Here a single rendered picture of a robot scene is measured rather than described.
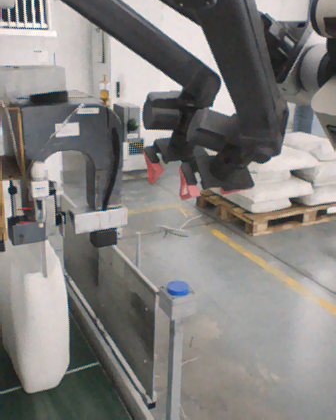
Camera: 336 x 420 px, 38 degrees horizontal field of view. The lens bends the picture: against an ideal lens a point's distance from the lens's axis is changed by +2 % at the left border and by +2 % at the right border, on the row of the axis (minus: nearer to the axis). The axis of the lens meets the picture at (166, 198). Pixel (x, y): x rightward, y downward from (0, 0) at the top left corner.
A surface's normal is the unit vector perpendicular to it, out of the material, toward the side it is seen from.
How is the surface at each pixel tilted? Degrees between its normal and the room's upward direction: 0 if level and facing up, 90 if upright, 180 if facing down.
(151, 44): 100
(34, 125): 90
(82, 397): 0
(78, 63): 90
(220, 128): 58
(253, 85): 143
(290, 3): 90
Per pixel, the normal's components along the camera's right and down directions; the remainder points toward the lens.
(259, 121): -0.26, 0.85
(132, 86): 0.47, 0.30
